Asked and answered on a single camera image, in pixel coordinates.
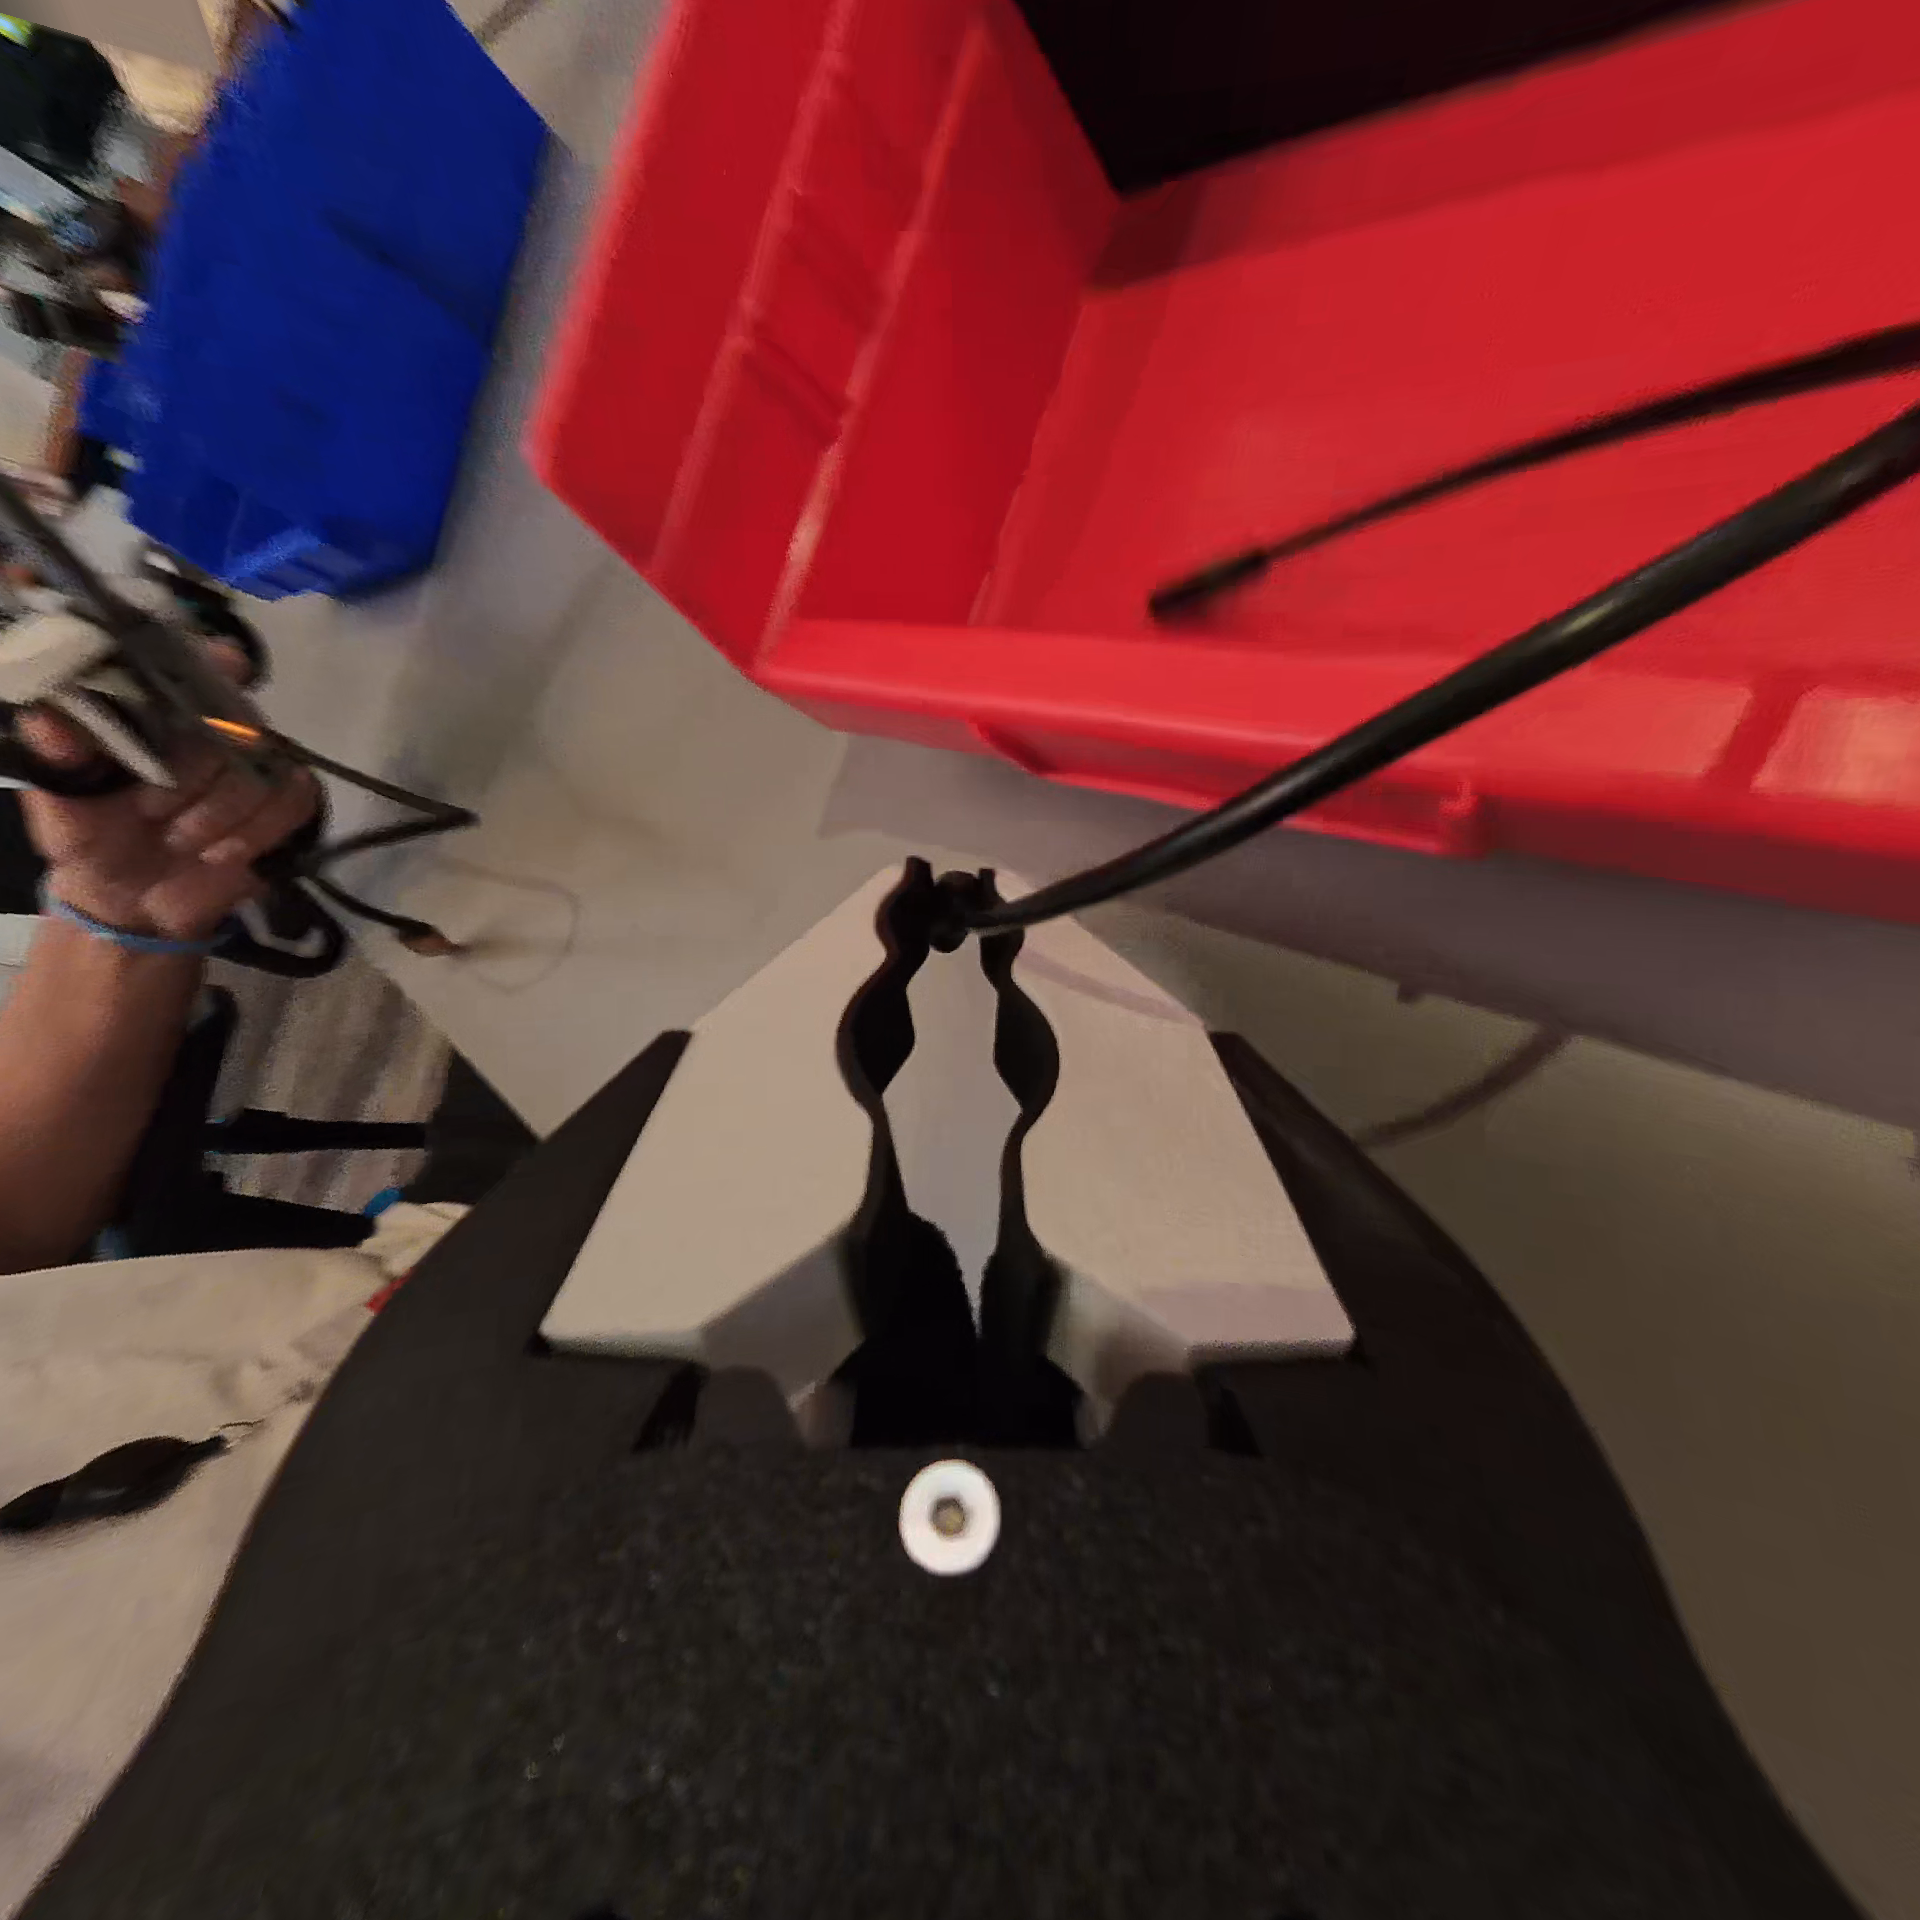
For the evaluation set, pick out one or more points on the blue plastic bin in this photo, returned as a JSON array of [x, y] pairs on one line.
[[330, 301]]

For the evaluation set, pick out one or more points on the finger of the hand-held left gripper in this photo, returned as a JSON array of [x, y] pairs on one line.
[[134, 730]]

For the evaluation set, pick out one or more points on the red plastic bin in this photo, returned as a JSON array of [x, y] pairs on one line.
[[1349, 450]]

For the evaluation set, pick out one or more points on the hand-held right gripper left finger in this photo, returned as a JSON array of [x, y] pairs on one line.
[[719, 1186]]

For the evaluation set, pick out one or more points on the grey desk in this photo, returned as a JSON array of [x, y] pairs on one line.
[[673, 811]]

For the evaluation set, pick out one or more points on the white t-shirt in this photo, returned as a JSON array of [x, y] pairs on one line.
[[150, 1380]]

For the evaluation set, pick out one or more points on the person's left hand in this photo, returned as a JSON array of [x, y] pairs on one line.
[[180, 840]]

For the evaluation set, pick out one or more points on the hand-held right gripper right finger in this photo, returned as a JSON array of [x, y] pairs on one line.
[[1170, 1172]]

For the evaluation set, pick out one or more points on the person's left forearm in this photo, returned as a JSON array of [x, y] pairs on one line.
[[89, 1081]]

